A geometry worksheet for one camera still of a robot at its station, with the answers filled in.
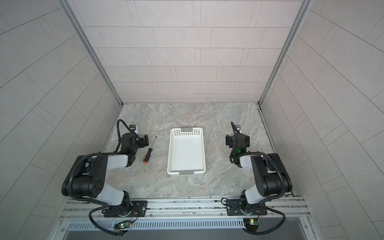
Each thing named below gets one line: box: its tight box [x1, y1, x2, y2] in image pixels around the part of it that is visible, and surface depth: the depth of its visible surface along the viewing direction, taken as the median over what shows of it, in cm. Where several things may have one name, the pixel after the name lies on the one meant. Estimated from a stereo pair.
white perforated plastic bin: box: [167, 127, 206, 175], surface depth 91 cm
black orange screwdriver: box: [143, 136, 157, 164], surface depth 90 cm
